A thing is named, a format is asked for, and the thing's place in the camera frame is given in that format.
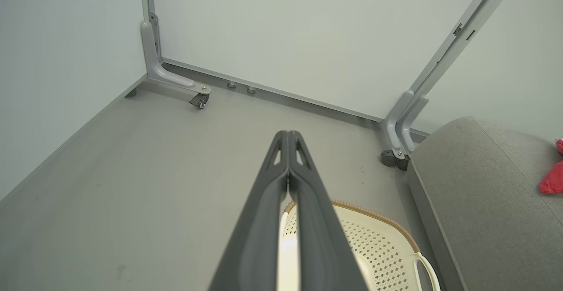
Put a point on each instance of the grey partition foot bracket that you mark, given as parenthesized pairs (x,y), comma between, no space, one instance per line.
(402,119)
(165,73)

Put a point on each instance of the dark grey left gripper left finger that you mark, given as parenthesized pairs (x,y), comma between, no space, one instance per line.
(255,238)

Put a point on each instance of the grey levelling knob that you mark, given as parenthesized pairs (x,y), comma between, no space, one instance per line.
(232,85)
(251,90)

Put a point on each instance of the black caster wheel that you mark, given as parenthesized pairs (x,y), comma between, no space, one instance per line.
(393,159)
(200,101)

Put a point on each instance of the white partition panel with knobs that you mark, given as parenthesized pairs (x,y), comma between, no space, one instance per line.
(308,31)

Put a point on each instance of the cream perforated laundry basket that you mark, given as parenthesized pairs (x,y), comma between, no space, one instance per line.
(378,247)

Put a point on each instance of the grey fabric sofa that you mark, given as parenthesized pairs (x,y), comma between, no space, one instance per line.
(492,203)

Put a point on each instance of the red shorts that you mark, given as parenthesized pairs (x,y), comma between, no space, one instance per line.
(552,181)

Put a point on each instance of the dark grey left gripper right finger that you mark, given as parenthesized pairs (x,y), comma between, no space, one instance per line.
(321,238)

